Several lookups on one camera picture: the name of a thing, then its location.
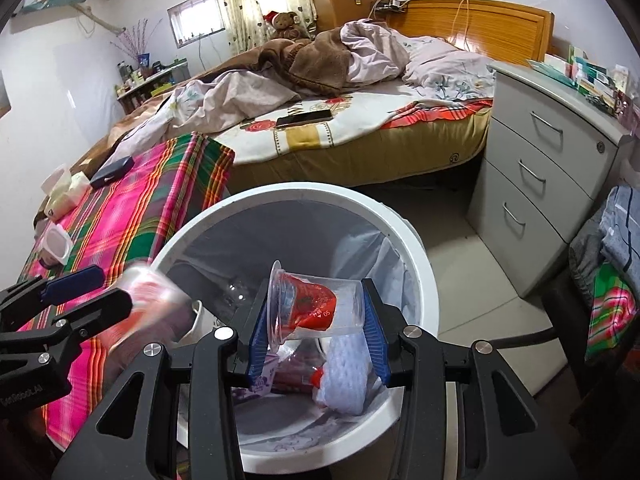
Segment decorative dry branches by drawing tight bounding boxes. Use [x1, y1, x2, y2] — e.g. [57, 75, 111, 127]
[109, 19, 164, 67]

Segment black smartphone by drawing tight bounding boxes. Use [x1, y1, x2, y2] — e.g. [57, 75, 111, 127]
[275, 108, 334, 129]

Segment white foam fruit net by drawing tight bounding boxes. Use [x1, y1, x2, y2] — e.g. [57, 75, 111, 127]
[314, 330, 387, 417]

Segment bed with floral sheet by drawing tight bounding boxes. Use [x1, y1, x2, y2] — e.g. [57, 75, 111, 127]
[82, 20, 497, 192]

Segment wooden headboard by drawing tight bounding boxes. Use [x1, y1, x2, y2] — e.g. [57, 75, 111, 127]
[399, 0, 557, 62]

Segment dark blue case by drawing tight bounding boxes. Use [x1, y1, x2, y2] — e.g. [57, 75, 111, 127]
[89, 156, 136, 191]

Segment brown teddy bear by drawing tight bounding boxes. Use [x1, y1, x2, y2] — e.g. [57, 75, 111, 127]
[264, 10, 312, 42]

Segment white round trash bin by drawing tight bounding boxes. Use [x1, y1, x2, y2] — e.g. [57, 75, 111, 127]
[146, 182, 442, 472]

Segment black chair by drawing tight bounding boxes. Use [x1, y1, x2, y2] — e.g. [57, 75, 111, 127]
[491, 270, 640, 461]

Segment patterned window curtain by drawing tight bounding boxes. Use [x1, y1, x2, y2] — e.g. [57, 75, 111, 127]
[211, 0, 319, 54]

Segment translucent bin liner bag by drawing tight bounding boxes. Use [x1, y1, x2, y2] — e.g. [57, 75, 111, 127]
[162, 210, 418, 453]

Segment purple printed wrapper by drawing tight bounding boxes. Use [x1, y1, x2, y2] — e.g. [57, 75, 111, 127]
[246, 350, 282, 398]

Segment cluttered side shelf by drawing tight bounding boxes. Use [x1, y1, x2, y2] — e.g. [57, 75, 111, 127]
[115, 56, 192, 114]

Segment clear plastic cup red lid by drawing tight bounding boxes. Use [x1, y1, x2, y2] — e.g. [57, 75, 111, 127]
[267, 260, 369, 352]

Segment pile of grey clothes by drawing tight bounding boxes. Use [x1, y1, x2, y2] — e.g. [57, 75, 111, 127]
[569, 184, 640, 307]

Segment brown fleece blanket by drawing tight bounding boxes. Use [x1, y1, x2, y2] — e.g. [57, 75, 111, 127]
[191, 27, 362, 99]

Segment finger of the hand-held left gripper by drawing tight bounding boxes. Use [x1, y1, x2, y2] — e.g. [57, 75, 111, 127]
[0, 265, 107, 319]
[0, 289, 134, 377]

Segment yellow charging cable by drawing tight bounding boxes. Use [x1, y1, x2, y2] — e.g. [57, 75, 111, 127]
[451, 0, 472, 47]

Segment green plaid cloth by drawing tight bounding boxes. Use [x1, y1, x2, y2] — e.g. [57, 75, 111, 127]
[584, 269, 640, 362]

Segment small window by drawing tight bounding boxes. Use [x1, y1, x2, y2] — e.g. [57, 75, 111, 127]
[166, 0, 224, 49]

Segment white yogurt cup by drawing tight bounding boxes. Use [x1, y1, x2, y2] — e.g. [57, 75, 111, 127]
[41, 223, 74, 268]

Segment white air conditioner pipe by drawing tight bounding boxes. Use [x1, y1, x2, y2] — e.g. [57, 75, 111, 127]
[74, 1, 127, 34]

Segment red plaid bed cloth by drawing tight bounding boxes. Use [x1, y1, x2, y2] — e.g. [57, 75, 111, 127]
[381, 96, 494, 132]

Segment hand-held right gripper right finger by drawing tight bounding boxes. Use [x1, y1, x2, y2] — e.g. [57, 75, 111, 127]
[359, 277, 581, 480]

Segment red plastic wrapper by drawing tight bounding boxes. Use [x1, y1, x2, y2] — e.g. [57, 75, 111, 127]
[272, 351, 327, 394]

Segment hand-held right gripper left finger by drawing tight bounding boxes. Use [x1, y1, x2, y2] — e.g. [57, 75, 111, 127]
[52, 297, 273, 480]

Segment pink plaid tablecloth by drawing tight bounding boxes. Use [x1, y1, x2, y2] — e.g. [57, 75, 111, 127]
[16, 131, 237, 450]

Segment tissue box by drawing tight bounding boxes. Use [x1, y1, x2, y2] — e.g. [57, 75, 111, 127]
[39, 164, 92, 222]

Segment pile of small boxes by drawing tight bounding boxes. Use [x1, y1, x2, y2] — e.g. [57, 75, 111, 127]
[526, 44, 640, 127]

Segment pale pink floral duvet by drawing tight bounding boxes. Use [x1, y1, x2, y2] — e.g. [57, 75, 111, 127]
[125, 18, 497, 145]

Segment red white plastic container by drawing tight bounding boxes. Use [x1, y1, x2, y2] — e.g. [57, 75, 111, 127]
[106, 264, 203, 377]

